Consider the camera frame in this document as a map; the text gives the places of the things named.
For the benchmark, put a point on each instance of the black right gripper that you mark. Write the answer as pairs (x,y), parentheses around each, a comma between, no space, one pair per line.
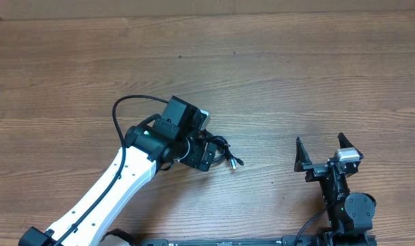
(316,169)

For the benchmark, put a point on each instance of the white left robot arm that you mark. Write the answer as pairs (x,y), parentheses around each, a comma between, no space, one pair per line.
(159,139)

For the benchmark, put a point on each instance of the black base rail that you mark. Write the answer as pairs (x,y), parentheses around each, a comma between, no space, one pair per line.
(288,240)

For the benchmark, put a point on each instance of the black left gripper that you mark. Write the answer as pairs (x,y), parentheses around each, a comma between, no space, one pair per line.
(194,160)

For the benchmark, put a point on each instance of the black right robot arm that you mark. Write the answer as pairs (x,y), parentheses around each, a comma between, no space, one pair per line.
(350,215)

